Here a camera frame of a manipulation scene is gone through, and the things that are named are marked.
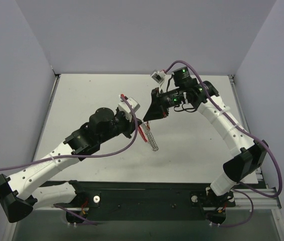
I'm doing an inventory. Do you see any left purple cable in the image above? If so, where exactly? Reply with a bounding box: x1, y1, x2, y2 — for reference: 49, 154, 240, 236
0, 96, 139, 191

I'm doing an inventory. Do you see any metal chain keyring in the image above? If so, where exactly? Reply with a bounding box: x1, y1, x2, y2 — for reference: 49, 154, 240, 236
142, 123, 159, 152

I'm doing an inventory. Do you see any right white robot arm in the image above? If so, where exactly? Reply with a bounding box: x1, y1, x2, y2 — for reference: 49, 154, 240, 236
143, 67, 266, 196

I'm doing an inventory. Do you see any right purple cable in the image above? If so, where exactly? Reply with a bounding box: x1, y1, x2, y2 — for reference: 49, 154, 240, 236
163, 60, 283, 196

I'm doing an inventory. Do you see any purple cable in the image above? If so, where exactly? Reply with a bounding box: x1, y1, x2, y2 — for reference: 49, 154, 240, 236
163, 60, 283, 196
0, 96, 139, 191

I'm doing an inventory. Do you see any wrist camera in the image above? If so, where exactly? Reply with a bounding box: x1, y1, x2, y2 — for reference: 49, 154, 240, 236
118, 97, 140, 122
151, 70, 166, 90

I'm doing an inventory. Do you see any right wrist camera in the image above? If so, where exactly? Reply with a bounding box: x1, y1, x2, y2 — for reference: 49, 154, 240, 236
151, 70, 166, 90

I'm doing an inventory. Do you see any aluminium frame rail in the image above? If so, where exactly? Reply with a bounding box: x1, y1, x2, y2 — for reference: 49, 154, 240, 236
233, 189, 281, 210

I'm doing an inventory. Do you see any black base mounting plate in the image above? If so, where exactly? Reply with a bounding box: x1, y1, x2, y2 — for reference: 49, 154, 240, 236
49, 180, 245, 223

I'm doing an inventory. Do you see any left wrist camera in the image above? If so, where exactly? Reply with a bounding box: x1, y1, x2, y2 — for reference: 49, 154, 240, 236
118, 97, 140, 122

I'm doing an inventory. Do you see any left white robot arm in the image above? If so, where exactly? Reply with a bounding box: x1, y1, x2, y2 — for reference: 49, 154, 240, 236
0, 102, 142, 223

